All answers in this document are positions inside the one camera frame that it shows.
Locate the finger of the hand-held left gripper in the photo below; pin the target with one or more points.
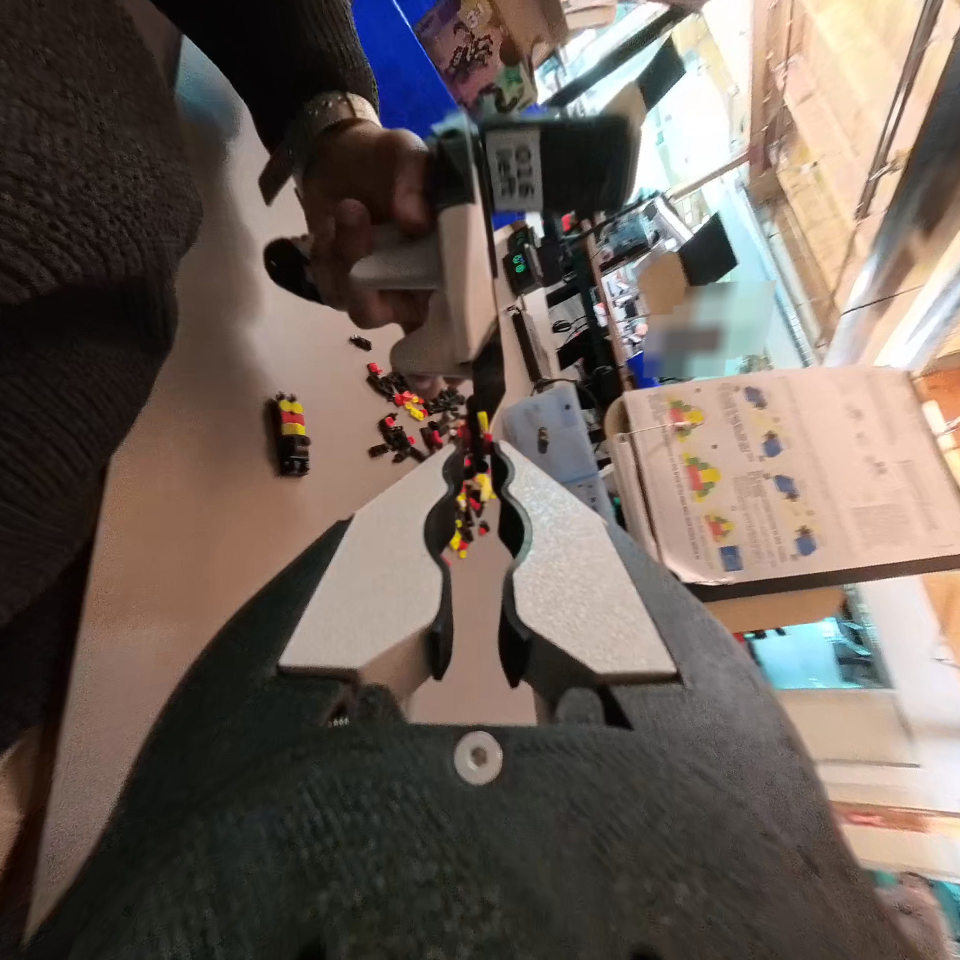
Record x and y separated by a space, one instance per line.
465 300

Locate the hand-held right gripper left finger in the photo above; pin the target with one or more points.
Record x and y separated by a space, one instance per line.
367 600

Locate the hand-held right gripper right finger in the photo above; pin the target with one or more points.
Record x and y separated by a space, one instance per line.
592 607

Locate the pile of lego pieces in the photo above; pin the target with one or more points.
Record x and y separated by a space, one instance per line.
409 409

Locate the long black red yellow lego assembly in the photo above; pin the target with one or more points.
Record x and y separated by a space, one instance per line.
291 435

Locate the person's left forearm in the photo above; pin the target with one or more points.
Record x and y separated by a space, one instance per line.
277 52

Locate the colourful lego set box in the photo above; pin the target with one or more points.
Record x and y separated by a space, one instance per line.
480 60

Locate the blue lego instruction booklet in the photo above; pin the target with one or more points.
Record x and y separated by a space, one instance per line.
555 442

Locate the person's left hand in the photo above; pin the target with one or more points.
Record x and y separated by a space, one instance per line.
360 180

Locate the black charger green display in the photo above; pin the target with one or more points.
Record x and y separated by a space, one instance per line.
525 262

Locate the black flat case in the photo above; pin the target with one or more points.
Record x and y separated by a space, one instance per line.
531 345

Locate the blue storage bin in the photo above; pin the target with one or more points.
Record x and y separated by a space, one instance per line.
397 67

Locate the beige wrist watch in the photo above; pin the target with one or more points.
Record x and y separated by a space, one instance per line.
330 112

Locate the printed instruction sign board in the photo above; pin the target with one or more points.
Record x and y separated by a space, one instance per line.
787 465

